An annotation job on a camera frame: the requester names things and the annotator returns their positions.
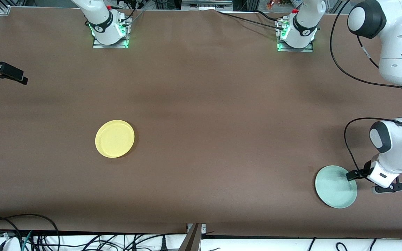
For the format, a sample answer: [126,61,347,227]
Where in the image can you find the pale green round plate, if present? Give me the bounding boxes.
[315,165,358,209]

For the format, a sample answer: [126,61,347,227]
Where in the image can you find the yellow round plate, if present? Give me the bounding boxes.
[95,120,135,159]

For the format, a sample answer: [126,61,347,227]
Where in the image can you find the brown table cloth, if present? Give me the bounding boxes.
[0,7,402,239]

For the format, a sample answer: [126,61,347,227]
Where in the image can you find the aluminium profile beam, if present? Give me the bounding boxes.
[178,223,202,251]

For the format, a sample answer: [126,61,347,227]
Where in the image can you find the colourful background items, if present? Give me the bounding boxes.
[266,0,292,9]

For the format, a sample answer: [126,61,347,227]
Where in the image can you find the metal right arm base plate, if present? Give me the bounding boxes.
[93,16,129,48]

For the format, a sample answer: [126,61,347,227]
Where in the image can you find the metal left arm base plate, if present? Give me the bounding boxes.
[277,17,314,53]

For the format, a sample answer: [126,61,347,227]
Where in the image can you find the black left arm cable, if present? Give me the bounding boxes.
[330,0,402,178]

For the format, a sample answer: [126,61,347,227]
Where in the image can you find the grey base cable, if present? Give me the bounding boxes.
[128,10,145,26]

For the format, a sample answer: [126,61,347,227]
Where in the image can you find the black looped cable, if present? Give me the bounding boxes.
[0,214,60,251]

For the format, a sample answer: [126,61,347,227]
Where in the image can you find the small metal corner bracket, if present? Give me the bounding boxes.
[186,223,207,233]

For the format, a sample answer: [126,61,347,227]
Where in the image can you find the teal cable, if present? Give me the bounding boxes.
[21,230,33,251]

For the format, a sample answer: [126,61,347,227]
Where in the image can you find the short black base cable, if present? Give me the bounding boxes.
[255,10,283,22]

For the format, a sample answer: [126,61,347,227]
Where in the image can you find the long black base cable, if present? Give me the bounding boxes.
[217,10,285,31]

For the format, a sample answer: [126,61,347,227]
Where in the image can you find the grey metal bracket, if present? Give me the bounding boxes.
[182,0,233,11]

